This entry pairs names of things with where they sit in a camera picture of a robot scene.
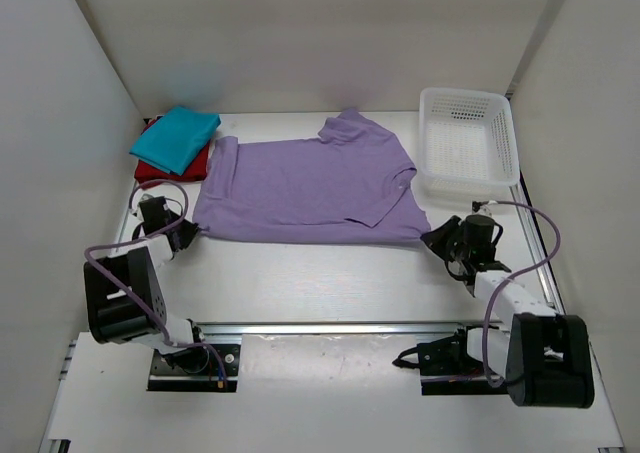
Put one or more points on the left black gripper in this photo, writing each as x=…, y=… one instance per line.
x=181, y=234

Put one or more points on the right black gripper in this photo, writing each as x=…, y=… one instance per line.
x=447, y=240

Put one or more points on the red t-shirt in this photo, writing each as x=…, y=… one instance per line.
x=194, y=172

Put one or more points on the teal t-shirt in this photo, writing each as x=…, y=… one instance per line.
x=173, y=141

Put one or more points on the lavender t-shirt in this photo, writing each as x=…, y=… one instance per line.
x=351, y=184

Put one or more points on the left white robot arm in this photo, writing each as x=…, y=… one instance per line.
x=124, y=300

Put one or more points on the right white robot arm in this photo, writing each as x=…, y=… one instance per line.
x=524, y=348

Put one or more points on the white plastic basket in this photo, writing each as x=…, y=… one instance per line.
x=467, y=143

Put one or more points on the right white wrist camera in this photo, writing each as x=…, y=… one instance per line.
x=483, y=207

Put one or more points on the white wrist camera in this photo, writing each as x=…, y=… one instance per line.
x=483, y=207
x=135, y=210

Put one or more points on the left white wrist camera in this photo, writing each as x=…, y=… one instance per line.
x=135, y=210

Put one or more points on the aluminium front rail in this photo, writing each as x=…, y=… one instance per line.
x=327, y=328

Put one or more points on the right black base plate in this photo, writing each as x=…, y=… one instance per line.
x=447, y=370

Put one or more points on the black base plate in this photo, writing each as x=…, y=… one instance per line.
x=198, y=370
x=447, y=370

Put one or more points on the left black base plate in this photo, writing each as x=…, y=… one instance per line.
x=198, y=370

